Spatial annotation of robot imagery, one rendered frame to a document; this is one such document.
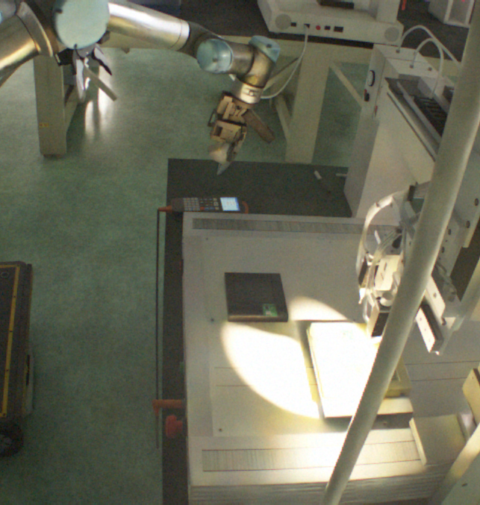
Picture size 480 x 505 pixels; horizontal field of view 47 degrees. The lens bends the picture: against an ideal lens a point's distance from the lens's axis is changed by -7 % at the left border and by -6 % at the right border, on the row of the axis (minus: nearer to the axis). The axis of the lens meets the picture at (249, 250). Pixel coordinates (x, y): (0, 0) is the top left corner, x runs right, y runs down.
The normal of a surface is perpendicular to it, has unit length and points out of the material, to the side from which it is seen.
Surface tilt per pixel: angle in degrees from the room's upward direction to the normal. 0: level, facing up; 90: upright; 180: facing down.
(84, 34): 87
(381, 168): 90
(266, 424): 0
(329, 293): 0
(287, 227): 0
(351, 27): 90
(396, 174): 90
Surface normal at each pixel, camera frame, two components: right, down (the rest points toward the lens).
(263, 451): 0.11, -0.78
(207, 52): -0.76, 0.11
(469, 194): -0.99, -0.03
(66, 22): 0.69, 0.47
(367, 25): 0.09, 0.63
